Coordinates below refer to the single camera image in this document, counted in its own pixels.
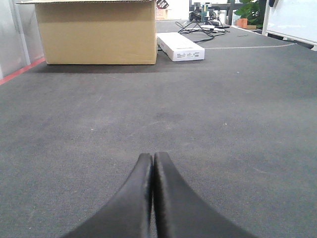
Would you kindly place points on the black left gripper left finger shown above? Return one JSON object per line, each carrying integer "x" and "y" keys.
{"x": 128, "y": 212}

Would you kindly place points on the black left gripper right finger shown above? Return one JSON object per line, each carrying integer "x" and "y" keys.
{"x": 180, "y": 212}

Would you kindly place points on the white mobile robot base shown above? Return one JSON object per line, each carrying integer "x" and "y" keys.
{"x": 292, "y": 19}

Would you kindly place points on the long white carton box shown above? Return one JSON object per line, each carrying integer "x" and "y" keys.
{"x": 179, "y": 48}

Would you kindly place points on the large cardboard box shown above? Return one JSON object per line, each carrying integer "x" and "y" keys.
{"x": 97, "y": 31}

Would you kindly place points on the green potted plant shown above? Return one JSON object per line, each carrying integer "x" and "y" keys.
{"x": 253, "y": 11}

